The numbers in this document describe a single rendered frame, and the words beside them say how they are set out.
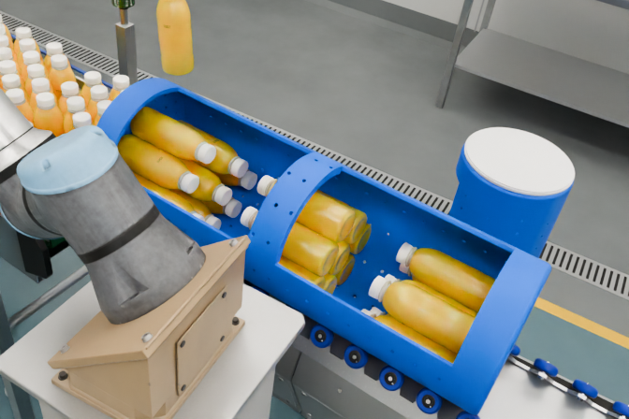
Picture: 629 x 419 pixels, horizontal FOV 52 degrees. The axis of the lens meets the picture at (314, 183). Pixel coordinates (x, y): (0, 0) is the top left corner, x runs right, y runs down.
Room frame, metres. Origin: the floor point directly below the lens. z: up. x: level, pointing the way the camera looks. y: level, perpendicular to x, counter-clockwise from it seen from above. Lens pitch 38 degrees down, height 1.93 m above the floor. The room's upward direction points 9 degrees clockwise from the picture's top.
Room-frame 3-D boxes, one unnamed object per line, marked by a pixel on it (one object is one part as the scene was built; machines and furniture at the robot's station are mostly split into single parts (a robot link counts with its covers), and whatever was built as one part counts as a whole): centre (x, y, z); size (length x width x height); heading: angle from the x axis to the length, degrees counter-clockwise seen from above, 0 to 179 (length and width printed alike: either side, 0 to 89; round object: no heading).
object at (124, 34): (1.64, 0.59, 0.55); 0.04 x 0.04 x 1.10; 62
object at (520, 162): (1.36, -0.50, 1.03); 0.28 x 0.28 x 0.01
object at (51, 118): (1.24, 0.65, 0.99); 0.07 x 0.07 x 0.18
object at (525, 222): (1.36, -0.50, 0.59); 0.28 x 0.28 x 0.88
